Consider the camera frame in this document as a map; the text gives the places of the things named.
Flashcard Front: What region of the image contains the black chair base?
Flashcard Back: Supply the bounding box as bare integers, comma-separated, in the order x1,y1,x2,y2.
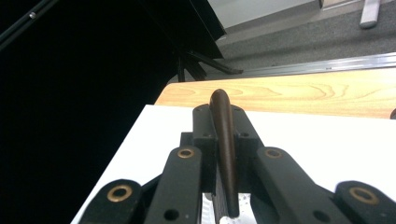
177,50,245,83

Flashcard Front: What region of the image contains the white furniture leg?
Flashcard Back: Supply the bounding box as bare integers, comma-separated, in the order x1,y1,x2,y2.
359,0,382,30

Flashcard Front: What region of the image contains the dark plastic comb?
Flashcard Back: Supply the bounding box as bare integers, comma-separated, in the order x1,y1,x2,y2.
208,89,241,218

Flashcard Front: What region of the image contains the black metal pole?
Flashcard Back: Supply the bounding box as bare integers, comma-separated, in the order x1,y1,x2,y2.
0,0,60,52

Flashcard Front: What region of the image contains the aluminium rail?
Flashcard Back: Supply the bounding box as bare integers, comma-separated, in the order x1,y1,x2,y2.
241,51,396,78

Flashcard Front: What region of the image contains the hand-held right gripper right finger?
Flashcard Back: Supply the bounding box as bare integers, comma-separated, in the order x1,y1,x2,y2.
232,105,265,192

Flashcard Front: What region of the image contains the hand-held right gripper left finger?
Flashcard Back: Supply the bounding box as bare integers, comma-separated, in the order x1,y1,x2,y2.
180,105,219,193

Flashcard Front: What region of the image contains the white table mat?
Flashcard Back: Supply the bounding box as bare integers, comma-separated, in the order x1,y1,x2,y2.
70,105,396,224

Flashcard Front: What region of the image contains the black curtain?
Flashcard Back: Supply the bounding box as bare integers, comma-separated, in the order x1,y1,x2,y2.
0,0,227,224

